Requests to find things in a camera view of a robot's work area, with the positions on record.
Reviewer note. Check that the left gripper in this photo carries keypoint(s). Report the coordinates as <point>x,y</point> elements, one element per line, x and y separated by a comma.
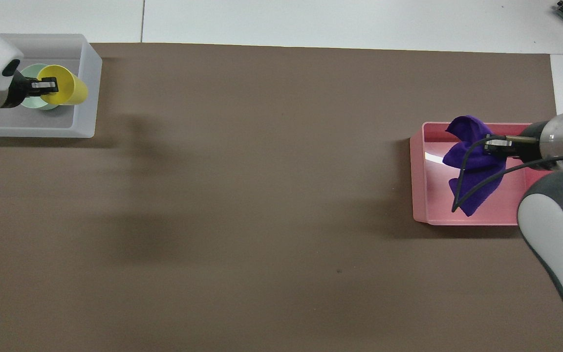
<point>17,90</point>

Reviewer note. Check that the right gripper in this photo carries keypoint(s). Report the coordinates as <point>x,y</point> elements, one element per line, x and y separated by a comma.
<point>526,146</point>

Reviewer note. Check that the yellow plastic cup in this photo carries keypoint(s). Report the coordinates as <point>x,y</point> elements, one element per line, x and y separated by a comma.
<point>74,90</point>

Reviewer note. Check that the purple cloth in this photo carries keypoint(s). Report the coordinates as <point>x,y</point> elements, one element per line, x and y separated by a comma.
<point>467,129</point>

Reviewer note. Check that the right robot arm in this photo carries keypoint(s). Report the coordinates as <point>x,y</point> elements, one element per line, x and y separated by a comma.
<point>548,220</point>

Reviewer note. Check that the light green plastic cup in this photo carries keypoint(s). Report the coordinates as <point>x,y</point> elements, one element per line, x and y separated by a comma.
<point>27,73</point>

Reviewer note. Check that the translucent white plastic bin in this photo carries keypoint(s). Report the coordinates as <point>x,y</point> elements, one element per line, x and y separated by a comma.
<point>86,122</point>

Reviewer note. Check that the pink plastic bin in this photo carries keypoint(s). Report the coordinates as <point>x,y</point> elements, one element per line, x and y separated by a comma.
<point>433,205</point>

